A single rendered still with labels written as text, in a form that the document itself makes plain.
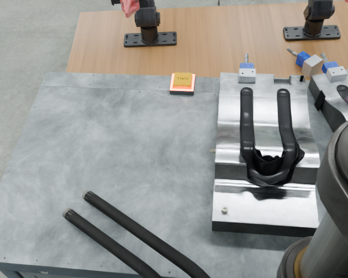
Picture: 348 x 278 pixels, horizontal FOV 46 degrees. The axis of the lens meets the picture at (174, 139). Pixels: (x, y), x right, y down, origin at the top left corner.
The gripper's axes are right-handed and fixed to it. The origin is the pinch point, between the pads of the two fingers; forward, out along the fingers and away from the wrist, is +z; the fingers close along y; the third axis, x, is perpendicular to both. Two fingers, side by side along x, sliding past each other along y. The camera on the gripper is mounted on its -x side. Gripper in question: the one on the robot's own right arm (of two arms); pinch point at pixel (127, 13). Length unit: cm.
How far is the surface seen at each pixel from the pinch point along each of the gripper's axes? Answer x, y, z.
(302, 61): 37, 53, -19
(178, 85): 36.3, 10.9, -9.6
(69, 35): 123, -70, -142
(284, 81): 33, 44, -7
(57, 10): 124, -84, -172
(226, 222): 33, 23, 41
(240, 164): 26.1, 27.0, 28.2
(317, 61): 35, 57, -17
